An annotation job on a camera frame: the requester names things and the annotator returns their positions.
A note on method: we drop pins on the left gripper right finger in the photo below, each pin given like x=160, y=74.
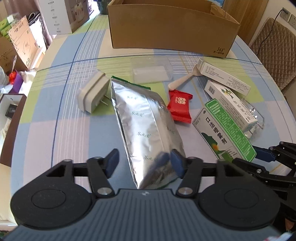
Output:
x=189, y=171

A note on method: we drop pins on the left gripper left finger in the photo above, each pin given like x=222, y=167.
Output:
x=99, y=171

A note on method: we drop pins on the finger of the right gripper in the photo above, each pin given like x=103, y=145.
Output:
x=264, y=154

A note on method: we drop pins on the green spray medicine box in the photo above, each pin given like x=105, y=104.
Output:
x=223, y=136

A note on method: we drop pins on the silver foil pouch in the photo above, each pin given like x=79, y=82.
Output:
x=148, y=132

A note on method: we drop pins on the white green medicine box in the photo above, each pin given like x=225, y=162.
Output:
x=230, y=102

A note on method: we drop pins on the red candy packet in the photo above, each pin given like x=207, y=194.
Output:
x=179, y=106

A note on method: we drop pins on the white power adapter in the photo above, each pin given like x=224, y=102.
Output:
x=93, y=91

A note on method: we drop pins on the white plastic spoon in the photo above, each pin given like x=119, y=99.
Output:
x=175, y=84

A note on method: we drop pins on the white tablet medicine box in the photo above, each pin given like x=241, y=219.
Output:
x=222, y=77

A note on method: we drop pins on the clear plastic tray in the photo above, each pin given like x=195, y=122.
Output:
x=151, y=69

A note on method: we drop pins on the clear plastic blister pack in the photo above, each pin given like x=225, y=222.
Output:
x=257, y=123

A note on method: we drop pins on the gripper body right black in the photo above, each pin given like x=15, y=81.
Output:
x=282, y=178

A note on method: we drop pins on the brown quilted chair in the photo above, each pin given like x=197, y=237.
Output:
x=275, y=48

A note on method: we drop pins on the brown cardboard box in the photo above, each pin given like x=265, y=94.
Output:
x=190, y=26

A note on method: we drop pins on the kraft cardboard package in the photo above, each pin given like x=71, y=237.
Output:
x=25, y=45

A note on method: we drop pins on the white appliance box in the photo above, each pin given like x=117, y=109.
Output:
x=62, y=16

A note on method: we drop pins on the wall power socket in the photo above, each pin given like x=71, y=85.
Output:
x=288, y=17

